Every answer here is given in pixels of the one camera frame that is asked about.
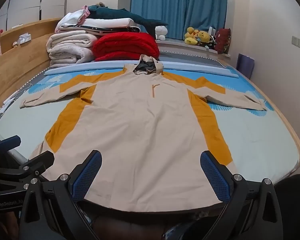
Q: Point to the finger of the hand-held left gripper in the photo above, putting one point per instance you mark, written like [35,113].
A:
[8,141]
[38,163]

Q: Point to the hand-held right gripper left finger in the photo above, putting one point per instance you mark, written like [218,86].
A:
[88,177]

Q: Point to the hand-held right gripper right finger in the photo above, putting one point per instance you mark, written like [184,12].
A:
[215,180]

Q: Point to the beige and mustard hooded jacket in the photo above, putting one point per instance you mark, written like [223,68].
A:
[145,130]

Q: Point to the white and pink folded clothes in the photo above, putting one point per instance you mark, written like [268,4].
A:
[70,20]

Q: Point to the bed with light blue sheet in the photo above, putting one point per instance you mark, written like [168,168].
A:
[260,142]

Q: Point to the wooden headboard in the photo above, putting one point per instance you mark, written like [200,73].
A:
[20,60]

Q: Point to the person's black clothing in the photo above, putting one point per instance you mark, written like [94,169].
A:
[295,205]

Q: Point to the tissue box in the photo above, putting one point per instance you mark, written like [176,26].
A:
[23,39]

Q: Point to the cream folded fleece blanket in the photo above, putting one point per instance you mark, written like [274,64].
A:
[67,45]

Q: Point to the purple bag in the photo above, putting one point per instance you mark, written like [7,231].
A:
[245,65]

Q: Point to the grey window seat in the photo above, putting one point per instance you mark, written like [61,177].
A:
[185,50]

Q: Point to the red folded blanket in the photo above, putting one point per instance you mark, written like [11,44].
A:
[125,45]

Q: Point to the white wardrobe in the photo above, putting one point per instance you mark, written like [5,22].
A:
[27,5]

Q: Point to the dark red patterned cushion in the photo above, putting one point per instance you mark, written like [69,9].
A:
[223,41]

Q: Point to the yellow round plush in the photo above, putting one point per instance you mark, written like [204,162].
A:
[203,37]

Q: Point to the yellow cloth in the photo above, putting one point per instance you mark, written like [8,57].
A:
[191,36]

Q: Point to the white folded duvet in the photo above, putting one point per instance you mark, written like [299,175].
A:
[107,23]

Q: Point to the small white plush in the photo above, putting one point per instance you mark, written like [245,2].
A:
[161,32]

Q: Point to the teal shark plush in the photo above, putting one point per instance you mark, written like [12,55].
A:
[115,13]

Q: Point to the blue curtain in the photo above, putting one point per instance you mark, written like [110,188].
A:
[177,7]

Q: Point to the white wall switch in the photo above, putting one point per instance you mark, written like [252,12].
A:
[297,41]

